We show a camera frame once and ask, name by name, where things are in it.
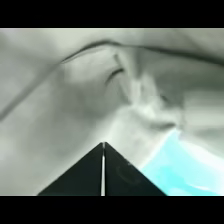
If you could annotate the grey T-shirt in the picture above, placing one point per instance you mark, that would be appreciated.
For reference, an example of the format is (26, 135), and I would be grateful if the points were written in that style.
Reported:
(83, 93)

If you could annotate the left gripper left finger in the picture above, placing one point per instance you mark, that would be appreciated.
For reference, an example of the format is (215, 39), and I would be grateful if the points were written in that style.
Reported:
(83, 176)

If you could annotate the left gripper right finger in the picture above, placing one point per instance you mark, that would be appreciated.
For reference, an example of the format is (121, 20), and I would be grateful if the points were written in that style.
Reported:
(128, 178)

